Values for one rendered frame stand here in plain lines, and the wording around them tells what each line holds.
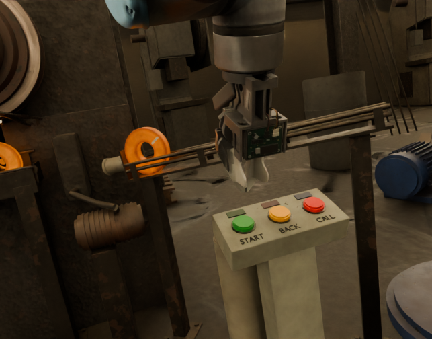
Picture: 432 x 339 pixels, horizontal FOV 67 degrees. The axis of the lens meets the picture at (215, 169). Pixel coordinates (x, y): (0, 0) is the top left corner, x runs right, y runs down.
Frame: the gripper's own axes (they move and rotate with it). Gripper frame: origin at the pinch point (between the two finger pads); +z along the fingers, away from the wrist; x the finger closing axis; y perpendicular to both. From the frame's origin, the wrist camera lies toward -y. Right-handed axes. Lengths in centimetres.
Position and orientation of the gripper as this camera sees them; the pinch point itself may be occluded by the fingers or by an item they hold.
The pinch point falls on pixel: (243, 182)
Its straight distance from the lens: 56.8
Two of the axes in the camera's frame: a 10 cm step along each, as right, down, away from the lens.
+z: 0.5, 8.5, 5.2
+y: 3.2, 4.8, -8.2
